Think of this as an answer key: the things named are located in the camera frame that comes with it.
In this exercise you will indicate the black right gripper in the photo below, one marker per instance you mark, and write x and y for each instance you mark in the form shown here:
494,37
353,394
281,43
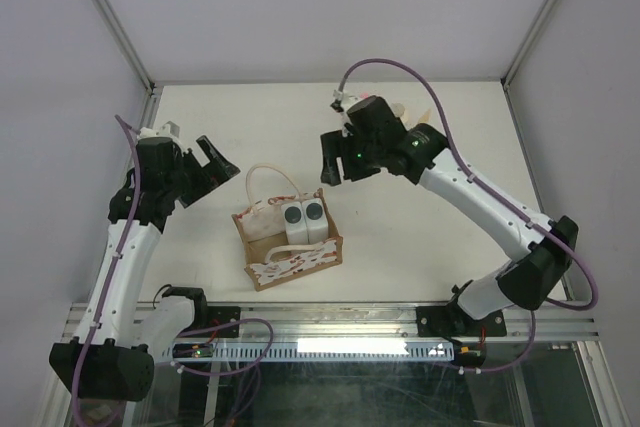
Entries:
335,145

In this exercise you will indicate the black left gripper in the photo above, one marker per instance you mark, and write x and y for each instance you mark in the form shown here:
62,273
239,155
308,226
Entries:
223,170

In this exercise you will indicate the cream bottle with round cap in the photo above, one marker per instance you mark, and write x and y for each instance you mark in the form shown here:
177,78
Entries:
400,112

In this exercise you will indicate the white frosted rectangular bottle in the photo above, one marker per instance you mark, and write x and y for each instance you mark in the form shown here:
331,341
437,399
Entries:
295,223

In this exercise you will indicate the tan cone shaped tube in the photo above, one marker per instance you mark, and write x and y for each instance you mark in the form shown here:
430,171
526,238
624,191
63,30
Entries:
424,118

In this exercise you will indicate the burlap cat print canvas bag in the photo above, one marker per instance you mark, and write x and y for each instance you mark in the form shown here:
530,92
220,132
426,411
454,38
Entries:
269,259

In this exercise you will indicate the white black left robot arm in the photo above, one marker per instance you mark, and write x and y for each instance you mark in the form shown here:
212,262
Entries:
110,357

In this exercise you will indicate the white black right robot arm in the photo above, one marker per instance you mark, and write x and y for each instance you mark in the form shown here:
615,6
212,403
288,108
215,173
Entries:
536,248

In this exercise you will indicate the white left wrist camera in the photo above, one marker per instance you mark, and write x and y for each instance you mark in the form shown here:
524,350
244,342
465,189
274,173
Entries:
168,130

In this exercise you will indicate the aluminium mounting rail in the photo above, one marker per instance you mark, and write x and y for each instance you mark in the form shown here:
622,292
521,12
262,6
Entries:
291,321

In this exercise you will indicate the slotted cable duct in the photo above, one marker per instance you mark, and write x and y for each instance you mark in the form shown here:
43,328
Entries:
328,349

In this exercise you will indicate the aluminium enclosure frame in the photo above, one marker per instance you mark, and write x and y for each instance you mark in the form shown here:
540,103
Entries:
184,42

